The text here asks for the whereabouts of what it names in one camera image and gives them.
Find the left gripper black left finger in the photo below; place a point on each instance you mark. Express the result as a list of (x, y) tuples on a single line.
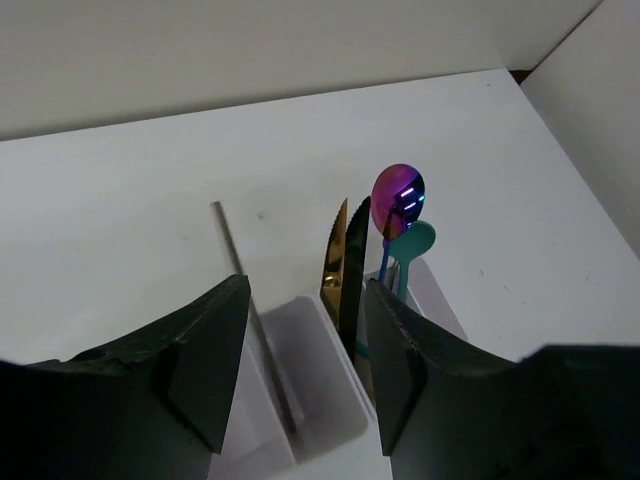
[(152, 404)]

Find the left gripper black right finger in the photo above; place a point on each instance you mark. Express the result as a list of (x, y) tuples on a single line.
[(447, 409)]

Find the teal knife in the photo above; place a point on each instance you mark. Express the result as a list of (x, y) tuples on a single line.
[(362, 349)]

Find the gold knife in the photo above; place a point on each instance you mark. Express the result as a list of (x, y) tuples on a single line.
[(333, 269)]

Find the teal spoon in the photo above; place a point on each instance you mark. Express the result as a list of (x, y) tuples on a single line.
[(412, 244)]

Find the black knife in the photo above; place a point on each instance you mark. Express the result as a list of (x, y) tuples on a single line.
[(353, 272)]

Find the iridescent rainbow spoon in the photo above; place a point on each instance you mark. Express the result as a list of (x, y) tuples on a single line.
[(397, 199)]

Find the white left utensil organizer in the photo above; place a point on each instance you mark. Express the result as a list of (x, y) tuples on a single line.
[(327, 400)]

